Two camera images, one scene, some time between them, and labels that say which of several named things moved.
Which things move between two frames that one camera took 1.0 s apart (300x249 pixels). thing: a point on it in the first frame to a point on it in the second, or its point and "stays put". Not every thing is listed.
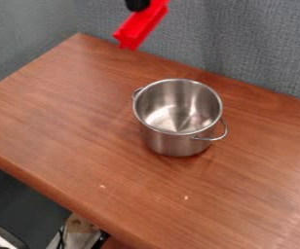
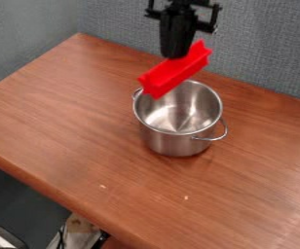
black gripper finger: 137,5 to 181,16
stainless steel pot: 176,109 stays put
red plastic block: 140,25 to 174,71
